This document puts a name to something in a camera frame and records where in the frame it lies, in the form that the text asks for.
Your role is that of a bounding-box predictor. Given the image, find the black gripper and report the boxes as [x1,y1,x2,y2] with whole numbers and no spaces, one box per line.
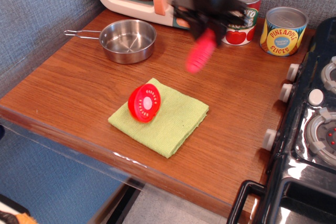
[171,0,247,46]

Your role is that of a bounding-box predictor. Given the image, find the red handled metal spoon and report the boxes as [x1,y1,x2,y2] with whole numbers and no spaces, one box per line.
[186,28,217,73]

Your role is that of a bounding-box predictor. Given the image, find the silver metal pan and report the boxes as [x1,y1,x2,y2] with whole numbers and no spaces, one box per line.
[64,19,157,65]

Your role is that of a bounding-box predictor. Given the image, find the tomato sauce can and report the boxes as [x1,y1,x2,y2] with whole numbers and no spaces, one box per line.
[222,0,261,46]

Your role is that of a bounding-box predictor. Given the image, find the pineapple slices can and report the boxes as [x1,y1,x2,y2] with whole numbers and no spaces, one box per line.
[259,6,308,57]

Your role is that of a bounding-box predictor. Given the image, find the green folded cloth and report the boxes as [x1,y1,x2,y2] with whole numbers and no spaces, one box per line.
[108,78,209,158]

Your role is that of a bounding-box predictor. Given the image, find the red toy tomato half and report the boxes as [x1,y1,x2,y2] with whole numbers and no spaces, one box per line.
[128,83,161,123]

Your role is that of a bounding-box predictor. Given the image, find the black toy stove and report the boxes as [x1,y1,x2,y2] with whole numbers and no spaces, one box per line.
[227,17,335,223]

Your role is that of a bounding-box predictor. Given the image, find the orange fuzzy object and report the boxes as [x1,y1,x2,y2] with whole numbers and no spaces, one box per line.
[15,213,37,224]

